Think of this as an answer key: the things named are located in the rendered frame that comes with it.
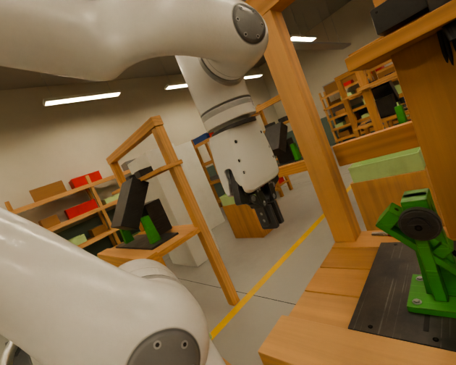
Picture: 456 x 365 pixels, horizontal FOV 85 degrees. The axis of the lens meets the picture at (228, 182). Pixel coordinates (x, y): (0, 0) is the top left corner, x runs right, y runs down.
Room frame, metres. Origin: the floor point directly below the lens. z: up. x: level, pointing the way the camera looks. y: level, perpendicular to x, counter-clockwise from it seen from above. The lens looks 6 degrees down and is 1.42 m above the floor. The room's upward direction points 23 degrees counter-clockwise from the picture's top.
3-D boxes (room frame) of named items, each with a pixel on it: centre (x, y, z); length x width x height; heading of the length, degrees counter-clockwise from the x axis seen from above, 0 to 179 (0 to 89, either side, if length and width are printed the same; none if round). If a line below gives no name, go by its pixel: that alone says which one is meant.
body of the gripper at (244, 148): (0.40, -0.04, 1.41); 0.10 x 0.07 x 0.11; 134
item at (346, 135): (8.84, -5.75, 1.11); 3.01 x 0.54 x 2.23; 41
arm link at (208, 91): (0.39, -0.04, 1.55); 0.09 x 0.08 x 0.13; 27
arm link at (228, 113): (0.40, -0.04, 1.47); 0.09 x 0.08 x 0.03; 134
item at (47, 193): (5.96, 3.07, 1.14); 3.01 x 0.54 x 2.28; 131
